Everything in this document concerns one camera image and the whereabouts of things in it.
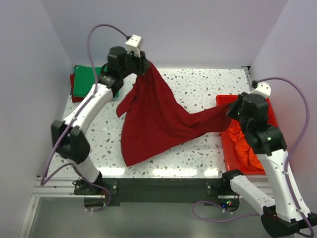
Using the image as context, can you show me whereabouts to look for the dark red t shirt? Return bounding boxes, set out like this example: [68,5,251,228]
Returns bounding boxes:
[71,87,84,103]
[116,64,231,167]

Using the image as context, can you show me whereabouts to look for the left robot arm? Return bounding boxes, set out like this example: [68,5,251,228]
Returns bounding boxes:
[51,46,150,185]

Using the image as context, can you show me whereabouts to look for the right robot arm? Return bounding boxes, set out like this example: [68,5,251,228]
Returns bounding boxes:
[221,93,317,238]

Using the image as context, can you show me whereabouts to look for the folded green t shirt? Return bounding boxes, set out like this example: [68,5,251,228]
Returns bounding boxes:
[72,65,95,98]

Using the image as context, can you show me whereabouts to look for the crumpled orange t shirt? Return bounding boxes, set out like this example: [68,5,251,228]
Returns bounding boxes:
[227,124,264,171]

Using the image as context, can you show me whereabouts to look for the red plastic bin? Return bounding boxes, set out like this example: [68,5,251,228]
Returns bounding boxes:
[215,94,278,176]

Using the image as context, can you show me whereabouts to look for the folded dark red t shirt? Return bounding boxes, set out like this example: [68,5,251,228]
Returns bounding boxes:
[71,87,84,103]

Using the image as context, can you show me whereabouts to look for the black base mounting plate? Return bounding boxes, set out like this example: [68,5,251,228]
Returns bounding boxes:
[72,178,240,210]

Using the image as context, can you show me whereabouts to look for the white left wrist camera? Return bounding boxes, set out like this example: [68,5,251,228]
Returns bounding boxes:
[124,35,143,57]

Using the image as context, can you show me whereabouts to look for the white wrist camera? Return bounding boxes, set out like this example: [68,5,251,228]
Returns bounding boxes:
[124,35,143,57]
[250,80,271,99]

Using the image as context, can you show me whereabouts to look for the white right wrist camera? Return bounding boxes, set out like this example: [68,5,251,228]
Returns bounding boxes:
[250,80,271,99]

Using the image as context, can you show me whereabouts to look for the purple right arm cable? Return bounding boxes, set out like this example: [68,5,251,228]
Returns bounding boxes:
[192,77,315,238]

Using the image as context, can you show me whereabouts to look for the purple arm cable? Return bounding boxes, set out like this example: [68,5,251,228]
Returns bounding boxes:
[192,77,315,238]
[41,23,129,186]

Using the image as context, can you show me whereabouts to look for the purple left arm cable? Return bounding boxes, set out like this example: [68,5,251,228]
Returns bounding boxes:
[41,23,129,186]

